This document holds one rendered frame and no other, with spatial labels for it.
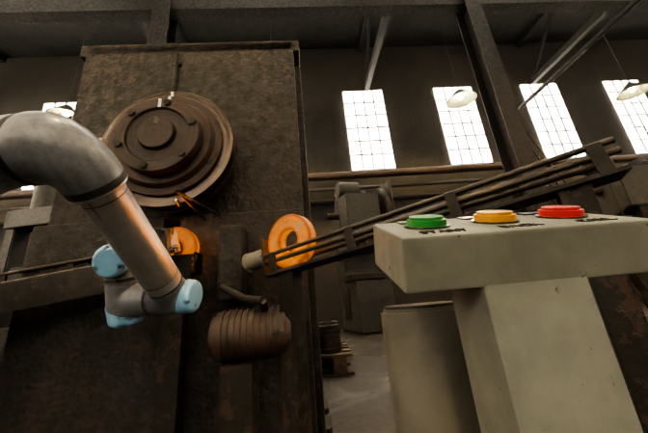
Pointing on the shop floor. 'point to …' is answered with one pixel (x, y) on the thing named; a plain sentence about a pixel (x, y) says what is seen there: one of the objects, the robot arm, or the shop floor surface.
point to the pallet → (334, 350)
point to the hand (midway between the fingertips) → (175, 247)
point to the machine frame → (263, 90)
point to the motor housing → (244, 361)
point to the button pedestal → (528, 312)
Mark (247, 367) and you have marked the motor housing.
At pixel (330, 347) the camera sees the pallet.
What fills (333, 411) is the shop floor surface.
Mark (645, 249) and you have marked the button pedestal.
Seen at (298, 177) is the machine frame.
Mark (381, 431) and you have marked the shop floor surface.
